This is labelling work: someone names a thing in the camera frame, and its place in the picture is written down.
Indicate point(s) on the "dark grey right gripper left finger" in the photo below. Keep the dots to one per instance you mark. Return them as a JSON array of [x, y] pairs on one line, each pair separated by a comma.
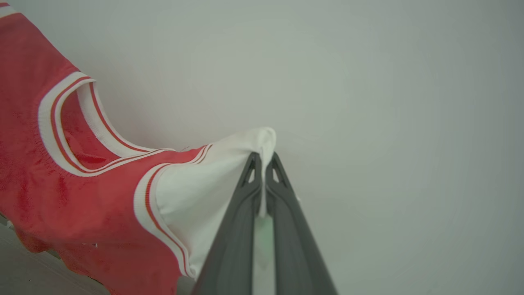
[[233, 246]]

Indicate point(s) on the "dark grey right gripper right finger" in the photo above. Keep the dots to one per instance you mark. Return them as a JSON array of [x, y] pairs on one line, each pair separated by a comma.
[[294, 254]]

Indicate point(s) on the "red and white jersey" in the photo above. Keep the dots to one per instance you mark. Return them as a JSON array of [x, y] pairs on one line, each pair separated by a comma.
[[82, 205]]

